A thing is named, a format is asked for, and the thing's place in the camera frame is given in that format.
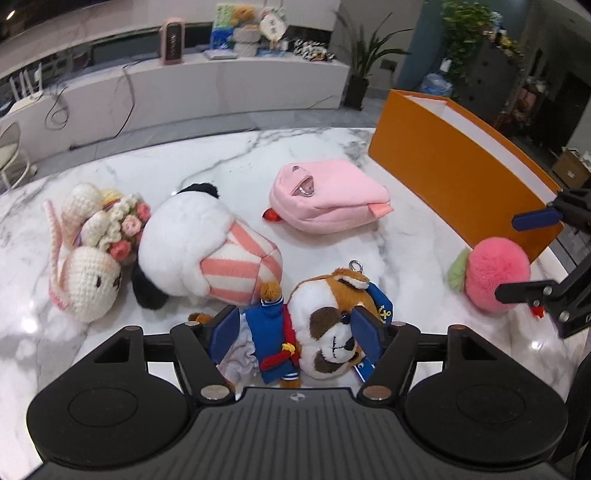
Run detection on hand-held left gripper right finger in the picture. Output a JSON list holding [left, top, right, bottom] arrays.
[[351, 305, 509, 403]]

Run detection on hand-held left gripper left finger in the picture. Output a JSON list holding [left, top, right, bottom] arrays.
[[76, 305, 242, 404]]

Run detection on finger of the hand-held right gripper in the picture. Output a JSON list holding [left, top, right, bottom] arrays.
[[495, 278, 561, 308], [512, 187, 591, 232]]

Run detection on pink fluffy peach plush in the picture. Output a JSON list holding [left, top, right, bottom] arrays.
[[446, 236, 532, 316]]

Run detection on sailor red panda plush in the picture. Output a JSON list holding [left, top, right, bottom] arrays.
[[187, 260, 394, 389]]

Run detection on orange cardboard box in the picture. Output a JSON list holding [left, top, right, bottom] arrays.
[[368, 89, 565, 265]]

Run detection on pink fabric pouch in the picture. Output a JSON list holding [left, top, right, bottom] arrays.
[[262, 159, 396, 234]]

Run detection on crochet rabbit with flowers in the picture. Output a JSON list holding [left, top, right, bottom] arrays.
[[43, 182, 153, 324]]

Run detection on brown cardboard carton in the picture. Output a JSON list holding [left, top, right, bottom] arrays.
[[551, 148, 591, 188]]

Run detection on white dog plush striped outfit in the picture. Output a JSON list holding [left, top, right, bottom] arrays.
[[131, 182, 284, 311]]

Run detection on dark grey cabinet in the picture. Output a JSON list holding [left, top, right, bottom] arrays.
[[457, 32, 528, 131]]

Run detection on blue water jug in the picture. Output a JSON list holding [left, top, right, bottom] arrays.
[[420, 73, 456, 98]]

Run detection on hanging green vine plant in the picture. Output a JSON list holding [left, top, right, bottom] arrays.
[[441, 0, 500, 89]]

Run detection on potted long-leaf plant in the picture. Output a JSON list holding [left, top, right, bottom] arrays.
[[332, 9, 413, 112]]

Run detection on white marble media console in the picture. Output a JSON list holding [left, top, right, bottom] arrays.
[[0, 46, 352, 158]]

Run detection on black white toy pile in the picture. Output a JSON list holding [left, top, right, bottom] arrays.
[[293, 39, 338, 64]]

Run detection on white round chair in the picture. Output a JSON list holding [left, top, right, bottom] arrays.
[[0, 120, 38, 191]]

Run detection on white knitted pot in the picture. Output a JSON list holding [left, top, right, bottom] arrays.
[[233, 25, 262, 59]]

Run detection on pink desktop heater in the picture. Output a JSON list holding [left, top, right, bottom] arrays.
[[159, 17, 186, 66]]

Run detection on round paper fan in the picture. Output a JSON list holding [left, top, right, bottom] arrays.
[[259, 9, 290, 41]]

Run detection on white router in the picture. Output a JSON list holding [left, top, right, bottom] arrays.
[[8, 65, 45, 104]]

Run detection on brown teddy bear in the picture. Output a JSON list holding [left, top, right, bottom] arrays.
[[231, 4, 257, 27]]

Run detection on black television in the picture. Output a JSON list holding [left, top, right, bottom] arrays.
[[0, 0, 162, 44]]

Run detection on black power cable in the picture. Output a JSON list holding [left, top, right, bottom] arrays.
[[44, 62, 140, 151]]

